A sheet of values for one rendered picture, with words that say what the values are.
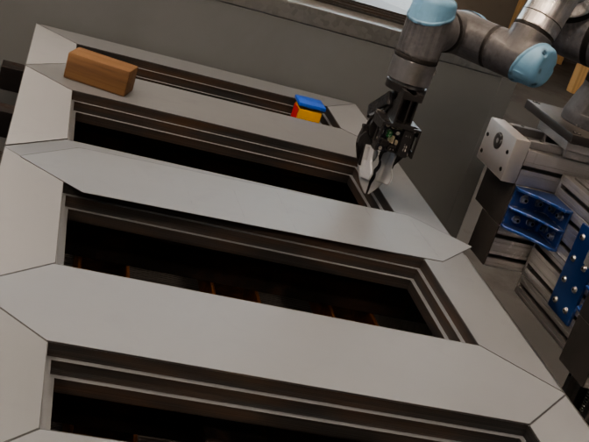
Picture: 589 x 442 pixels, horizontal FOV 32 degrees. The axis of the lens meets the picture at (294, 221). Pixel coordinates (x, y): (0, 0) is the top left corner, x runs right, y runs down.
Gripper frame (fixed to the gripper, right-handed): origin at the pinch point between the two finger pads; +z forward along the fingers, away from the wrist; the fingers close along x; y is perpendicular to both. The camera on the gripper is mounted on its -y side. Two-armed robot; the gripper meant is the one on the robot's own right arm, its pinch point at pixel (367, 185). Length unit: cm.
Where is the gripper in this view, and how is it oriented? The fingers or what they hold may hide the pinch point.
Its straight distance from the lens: 185.6
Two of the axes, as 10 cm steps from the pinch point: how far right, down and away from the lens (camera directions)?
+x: 9.4, 2.0, 2.6
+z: -2.9, 8.9, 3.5
